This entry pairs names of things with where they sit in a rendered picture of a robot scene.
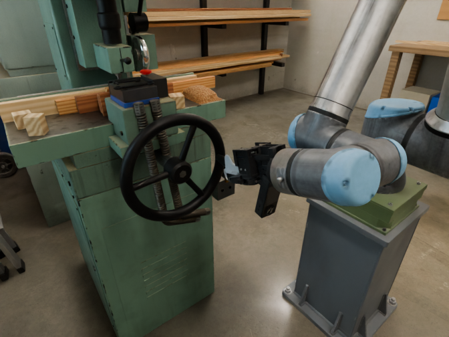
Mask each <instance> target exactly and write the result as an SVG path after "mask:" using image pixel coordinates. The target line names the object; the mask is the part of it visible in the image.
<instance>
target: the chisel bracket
mask: <svg viewBox="0 0 449 337"><path fill-rule="evenodd" d="M93 47H94V52H95V56H96V62H97V66H98V67H99V68H101V69H103V70H105V71H107V72H109V73H111V74H115V75H116V76H121V75H122V73H126V72H134V71H135V69H134V60H133V55H132V47H131V46H129V45H124V44H121V43H120V44H104V43H93ZM125 57H129V58H131V60H132V63H131V64H130V65H127V64H125V62H121V61H120V59H121V58H125Z"/></svg>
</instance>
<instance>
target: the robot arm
mask: <svg viewBox="0 0 449 337"><path fill-rule="evenodd" d="M406 1H407V0H359V1H358V2H357V5H356V7H355V9H354V11H353V14H352V16H351V18H350V20H349V23H348V24H347V27H346V28H345V31H344V33H343V35H342V38H341V40H340V42H339V45H338V46H337V49H336V51H335V53H334V55H333V57H332V60H331V62H330V64H329V67H328V69H327V71H326V73H325V75H324V77H323V79H322V82H321V84H320V86H319V89H318V91H317V93H316V95H315V97H314V99H313V101H312V103H311V104H310V105H309V108H308V110H307V112H306V113H302V114H300V115H298V116H297V117H295V119H294V120H293V121H292V123H291V125H290V127H289V131H288V137H287V138H288V143H289V146H290V147H291V148H286V147H285V144H271V143H270V142H255V146H253V147H251V148H239V149H236V150H233V156H234V162H235V163H233V162H232V160H231V158H230V156H229V155H225V157H224V159H225V169H224V174H225V176H226V178H227V179H228V180H229V181H230V182H231V183H234V184H240V185H257V184H259V185H260V189H259V195H258V198H257V204H256V207H255V213H256V214H257V215H258V216H259V217H260V218H263V217H266V216H269V215H271V214H273V213H274V212H275V209H276V207H277V202H278V200H279V195H280V193H285V194H288V195H295V196H299V197H305V198H309V199H316V200H320V201H326V202H330V203H335V204H336V205H341V206H345V207H349V206H353V207H358V206H362V205H364V204H366V203H368V202H369V201H370V200H371V199H372V197H374V196H375V194H376V193H379V194H394V193H399V192H400V191H402V190H403V189H404V187H405V184H406V166H407V164H410V165H412V166H415V167H418V168H419V169H423V170H425V171H428V172H430V173H433V174H435V175H438V176H440V177H443V178H445V179H448V180H449V63H448V67H447V70H446V75H445V78H444V83H443V86H442V90H441V93H440V98H439V101H438V105H437V107H436V108H434V109H432V110H431V111H429V112H428V113H427V114H425V113H424V110H425V105H424V104H423V103H421V102H419V101H415V100H407V99H402V98H384V99H379V100H374V101H373V102H371V103H370V104H369V106H368V109H367V112H366V114H365V118H364V121H363V126H362V129H361V134H360V133H357V132H354V131H352V130H349V129H347V128H346V126H347V123H348V122H349V117H350V116H351V113H352V111H353V109H354V107H355V105H356V103H357V101H358V99H359V97H360V95H361V93H362V91H363V89H364V87H365V85H366V83H367V81H368V79H369V77H370V74H371V72H372V70H373V68H374V66H375V64H376V62H377V60H378V58H379V56H380V54H381V52H382V50H383V48H384V46H385V44H386V42H387V40H388V38H389V36H390V33H391V32H392V29H393V28H394V25H395V24H396V21H397V20H398V17H399V16H400V13H401V12H402V9H403V8H404V5H405V4H406ZM259 144H262V145H260V146H259Z"/></svg>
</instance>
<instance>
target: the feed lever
mask: <svg viewBox="0 0 449 337"><path fill-rule="evenodd" d="M143 1H144V0H139V2H138V12H130V13H129V15H128V24H129V27H130V29H131V31H132V32H131V34H136V33H137V32H146V31H148V28H149V22H148V17H147V15H146V14H145V13H144V12H142V6H143Z"/></svg>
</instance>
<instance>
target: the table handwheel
mask: <svg viewBox="0 0 449 337"><path fill-rule="evenodd" d="M180 125H189V126H190V128H189V130H188V134H187V136H186V140H185V142H184V145H183V147H182V150H181V152H180V156H173V157H172V156H170V155H167V156H163V155H162V153H161V148H159V149H157V150H154V154H155V157H156V161H157V162H158V163H159V164H160V165H162V166H163V167H164V172H163V173H160V174H158V175H156V176H153V177H150V178H149V179H146V180H143V181H140V182H138V183H134V184H133V172H134V166H135V164H136V161H137V159H138V156H139V155H140V153H141V151H142V149H143V148H144V147H145V146H146V145H147V144H148V143H149V141H150V140H152V139H153V138H154V137H155V136H156V135H157V134H159V133H161V132H162V131H164V130H166V129H168V128H172V127H174V126H180ZM196 128H199V129H201V130H203V131H204V132H205V133H206V134H207V135H208V136H209V137H210V139H211V140H212V143H213V146H214V151H215V156H216V155H217V154H220V155H223V156H225V146H224V142H223V140H222V137H221V135H220V133H219V132H218V130H217V129H216V127H215V126H214V125H213V124H212V123H211V122H209V121H208V120H207V119H205V118H203V117H201V116H198V115H196V114H189V113H177V114H171V115H167V116H164V117H161V118H159V119H157V120H155V121H153V122H152V123H151V124H149V125H147V127H145V128H144V129H143V130H142V131H141V132H140V133H139V134H138V135H137V136H136V137H135V138H134V140H133V141H132V142H131V143H130V145H129V147H128V149H127V151H126V153H125V155H124V157H123V160H122V163H121V167H120V189H121V192H122V196H123V198H124V200H125V202H126V203H127V205H128V206H129V208H131V210H133V212H135V213H136V214H137V215H139V216H141V217H143V218H145V219H148V220H151V221H172V220H175V219H179V218H181V217H184V216H186V215H188V214H190V213H192V212H193V211H195V210H197V209H198V208H199V207H200V206H201V205H202V204H203V203H205V202H206V200H207V199H208V198H209V197H210V196H211V195H212V193H213V192H214V190H215V189H216V187H217V185H218V183H219V181H220V179H221V177H222V173H223V170H224V166H223V165H222V164H221V163H220V162H219V161H218V160H216V159H215V163H214V169H213V172H212V175H211V177H210V179H209V181H208V183H207V184H206V186H205V188H203V190H201V189H200V188H199V187H198V186H197V185H196V184H195V183H194V182H193V180H192V179H191V178H190V176H191V174H192V167H191V165H190V164H189V163H188V162H186V161H185V160H186V156H187V154H188V150H189V148H190V144H191V142H192V139H193V136H194V133H195V131H196ZM167 178H169V179H170V180H171V181H172V182H173V183H175V184H178V185H179V184H182V183H186V184H187V185H188V186H190V187H191V188H192V189H193V190H194V191H195V193H196V194H197V196H196V197H195V198H194V199H193V200H191V202H189V203H187V204H185V205H183V206H181V207H179V208H177V209H173V210H168V211H158V210H154V209H151V208H149V207H147V206H145V205H144V204H143V203H142V202H141V201H140V200H139V199H138V197H137V196H136V194H135V191H137V190H138V189H141V188H144V187H146V186H148V185H151V184H153V183H156V182H158V181H162V180H164V179H167Z"/></svg>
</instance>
